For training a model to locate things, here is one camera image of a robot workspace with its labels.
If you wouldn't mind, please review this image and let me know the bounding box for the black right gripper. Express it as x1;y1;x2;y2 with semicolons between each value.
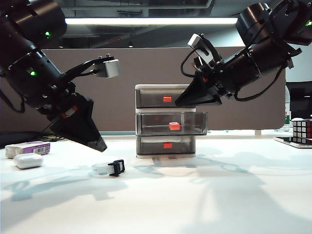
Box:
175;58;238;107

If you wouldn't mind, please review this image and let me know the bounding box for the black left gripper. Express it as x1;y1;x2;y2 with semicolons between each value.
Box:
36;81;108;153

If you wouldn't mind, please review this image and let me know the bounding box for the transparent tape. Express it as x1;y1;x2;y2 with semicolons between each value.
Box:
92;159;125;177

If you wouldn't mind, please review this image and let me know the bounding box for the smoky drawer with white paper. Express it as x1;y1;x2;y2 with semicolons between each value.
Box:
136;135;196;155

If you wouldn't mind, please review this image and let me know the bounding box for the brown desk partition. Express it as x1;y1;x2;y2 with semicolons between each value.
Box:
0;46;286;134

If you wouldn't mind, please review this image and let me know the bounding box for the purple white barcode box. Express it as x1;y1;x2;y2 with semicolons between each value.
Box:
5;142;51;159

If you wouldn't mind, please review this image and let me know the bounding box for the white earbuds case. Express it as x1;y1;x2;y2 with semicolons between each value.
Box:
14;153;44;170

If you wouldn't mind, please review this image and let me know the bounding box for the white bottle, green label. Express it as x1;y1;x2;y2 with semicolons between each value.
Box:
284;87;292;127

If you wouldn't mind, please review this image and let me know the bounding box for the white flat tray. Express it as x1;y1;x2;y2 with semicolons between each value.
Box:
274;136;312;149

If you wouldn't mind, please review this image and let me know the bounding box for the black monitor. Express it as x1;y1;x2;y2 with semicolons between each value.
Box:
285;82;312;120

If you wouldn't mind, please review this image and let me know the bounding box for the black Rubik's cube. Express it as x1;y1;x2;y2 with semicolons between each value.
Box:
291;118;312;146

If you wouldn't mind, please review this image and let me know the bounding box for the black right camera cable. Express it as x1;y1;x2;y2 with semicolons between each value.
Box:
180;52;203;78

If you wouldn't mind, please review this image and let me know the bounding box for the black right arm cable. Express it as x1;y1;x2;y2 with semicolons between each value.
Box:
233;65;284;102

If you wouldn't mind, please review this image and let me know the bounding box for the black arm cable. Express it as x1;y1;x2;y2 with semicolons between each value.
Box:
233;65;284;102
0;87;26;114

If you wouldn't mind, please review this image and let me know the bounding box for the white drawer cabinet frame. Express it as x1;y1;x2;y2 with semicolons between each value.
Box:
135;84;197;159

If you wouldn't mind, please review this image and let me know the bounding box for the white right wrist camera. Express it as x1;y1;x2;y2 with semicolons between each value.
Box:
187;33;223;72

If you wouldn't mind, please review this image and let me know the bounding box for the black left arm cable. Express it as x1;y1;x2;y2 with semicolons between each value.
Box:
0;87;26;114

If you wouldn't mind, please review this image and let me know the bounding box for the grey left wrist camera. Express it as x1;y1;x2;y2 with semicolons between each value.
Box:
64;54;121;79

